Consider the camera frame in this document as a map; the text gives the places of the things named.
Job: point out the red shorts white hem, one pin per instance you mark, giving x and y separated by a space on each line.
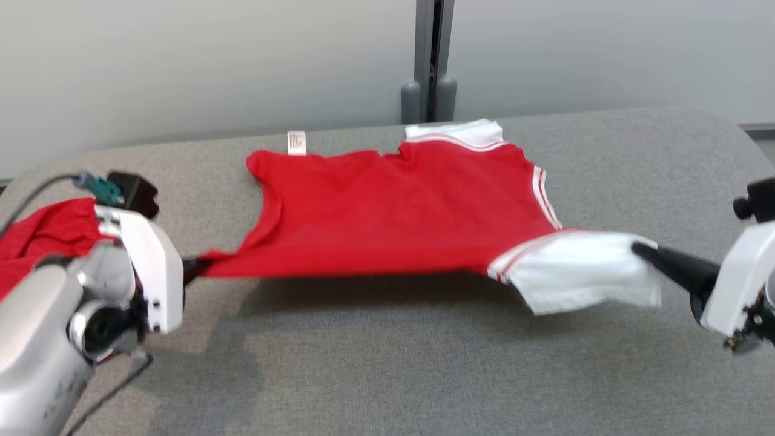
42 236

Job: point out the red white sports shirt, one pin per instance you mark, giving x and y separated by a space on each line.
393 212

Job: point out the grey partition post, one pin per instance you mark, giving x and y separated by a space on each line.
430 60

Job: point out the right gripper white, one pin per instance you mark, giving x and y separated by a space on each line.
742 278

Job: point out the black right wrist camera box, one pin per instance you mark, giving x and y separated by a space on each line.
760 200

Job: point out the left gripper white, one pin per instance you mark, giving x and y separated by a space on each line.
157 272

